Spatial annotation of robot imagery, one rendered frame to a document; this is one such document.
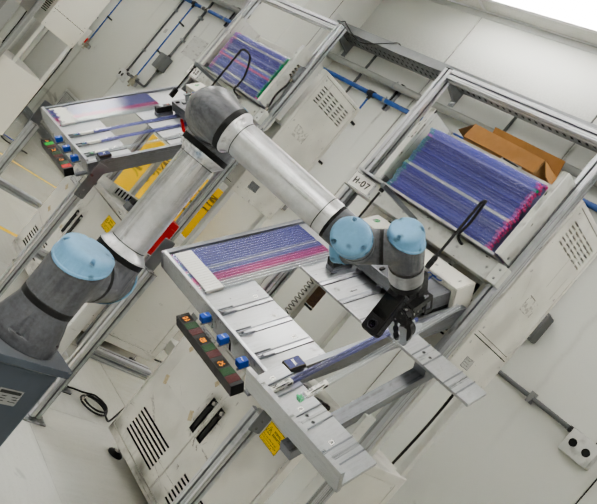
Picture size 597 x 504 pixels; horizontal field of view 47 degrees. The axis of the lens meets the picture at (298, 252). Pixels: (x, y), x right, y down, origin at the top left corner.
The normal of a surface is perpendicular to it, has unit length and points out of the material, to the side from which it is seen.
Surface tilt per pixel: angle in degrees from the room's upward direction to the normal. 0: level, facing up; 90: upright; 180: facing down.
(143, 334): 90
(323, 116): 90
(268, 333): 44
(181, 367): 90
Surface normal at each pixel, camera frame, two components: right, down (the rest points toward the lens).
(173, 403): -0.55, -0.43
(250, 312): 0.08, -0.85
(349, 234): -0.16, -0.09
